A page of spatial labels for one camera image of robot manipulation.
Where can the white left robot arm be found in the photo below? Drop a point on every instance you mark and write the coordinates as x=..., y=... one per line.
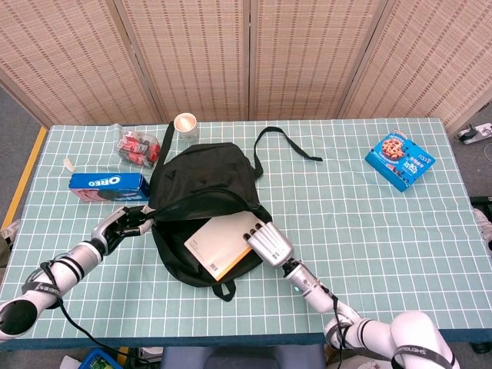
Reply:
x=69, y=261

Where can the blue chocolate chip cookie box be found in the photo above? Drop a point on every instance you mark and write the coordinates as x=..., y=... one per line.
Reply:
x=399, y=159

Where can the small white wrapper piece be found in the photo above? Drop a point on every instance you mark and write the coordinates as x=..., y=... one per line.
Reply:
x=69, y=164

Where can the clear bag of snacks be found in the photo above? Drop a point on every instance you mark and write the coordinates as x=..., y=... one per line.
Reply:
x=136, y=148

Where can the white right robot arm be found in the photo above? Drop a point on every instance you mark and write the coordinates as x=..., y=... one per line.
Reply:
x=411, y=334

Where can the blue plastic crate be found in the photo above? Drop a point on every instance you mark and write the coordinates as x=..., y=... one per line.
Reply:
x=98, y=359

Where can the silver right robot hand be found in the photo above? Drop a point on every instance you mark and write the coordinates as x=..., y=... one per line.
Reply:
x=271, y=244

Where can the yellow floor tape strip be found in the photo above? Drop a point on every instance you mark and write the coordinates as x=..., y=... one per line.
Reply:
x=25, y=177

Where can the woven bamboo screen panel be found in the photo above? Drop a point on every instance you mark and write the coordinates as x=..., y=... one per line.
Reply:
x=434, y=57
x=192, y=57
x=69, y=57
x=307, y=57

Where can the white paper cup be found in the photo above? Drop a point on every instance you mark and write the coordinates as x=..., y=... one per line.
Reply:
x=185, y=125

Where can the white book orange spine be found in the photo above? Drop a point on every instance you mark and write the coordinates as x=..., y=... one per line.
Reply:
x=219, y=246

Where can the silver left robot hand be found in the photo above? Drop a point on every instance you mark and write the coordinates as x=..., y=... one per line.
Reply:
x=105, y=234

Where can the blue Oreo cookie box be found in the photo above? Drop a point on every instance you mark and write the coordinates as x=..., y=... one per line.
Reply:
x=104, y=182

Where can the grey blue chair seat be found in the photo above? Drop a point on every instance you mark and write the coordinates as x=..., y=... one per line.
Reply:
x=242, y=357

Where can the green checked tablecloth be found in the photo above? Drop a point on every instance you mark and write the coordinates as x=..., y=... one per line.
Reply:
x=365, y=238

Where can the white power strip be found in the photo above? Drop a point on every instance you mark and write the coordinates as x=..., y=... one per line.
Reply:
x=476, y=132

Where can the black fabric backpack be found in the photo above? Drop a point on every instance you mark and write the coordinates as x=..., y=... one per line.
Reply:
x=203, y=173

